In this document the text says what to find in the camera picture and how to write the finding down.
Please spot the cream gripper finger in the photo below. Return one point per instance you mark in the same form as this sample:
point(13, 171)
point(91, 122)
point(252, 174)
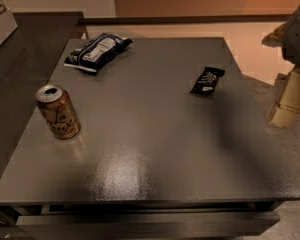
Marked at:
point(287, 108)
point(275, 38)

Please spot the black rxbar chocolate wrapper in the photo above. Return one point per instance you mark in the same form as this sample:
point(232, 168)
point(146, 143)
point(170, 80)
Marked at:
point(207, 81)

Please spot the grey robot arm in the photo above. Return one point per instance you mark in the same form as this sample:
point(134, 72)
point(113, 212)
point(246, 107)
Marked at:
point(287, 37)

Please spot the orange La Croix can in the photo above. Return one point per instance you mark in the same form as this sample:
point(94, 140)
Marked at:
point(56, 107)

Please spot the dark table drawer front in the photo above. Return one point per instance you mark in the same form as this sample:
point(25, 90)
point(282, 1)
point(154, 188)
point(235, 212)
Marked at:
point(147, 226)

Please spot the dark blue chip bag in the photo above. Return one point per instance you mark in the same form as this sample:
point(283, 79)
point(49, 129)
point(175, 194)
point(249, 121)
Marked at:
point(97, 52)

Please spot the dark side counter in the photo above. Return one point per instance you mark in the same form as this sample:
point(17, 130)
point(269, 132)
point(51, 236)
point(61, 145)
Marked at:
point(27, 60)

